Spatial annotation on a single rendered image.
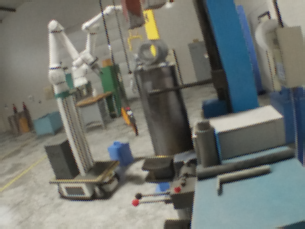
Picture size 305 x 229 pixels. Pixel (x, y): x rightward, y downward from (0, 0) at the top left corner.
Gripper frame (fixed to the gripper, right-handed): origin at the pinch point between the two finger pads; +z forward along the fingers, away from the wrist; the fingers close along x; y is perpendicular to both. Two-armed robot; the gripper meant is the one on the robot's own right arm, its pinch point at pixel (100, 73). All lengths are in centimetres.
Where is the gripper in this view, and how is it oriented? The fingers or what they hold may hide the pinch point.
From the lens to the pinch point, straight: 296.5
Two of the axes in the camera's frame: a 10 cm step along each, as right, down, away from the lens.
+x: -0.6, 3.3, -9.4
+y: -7.8, 5.7, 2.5
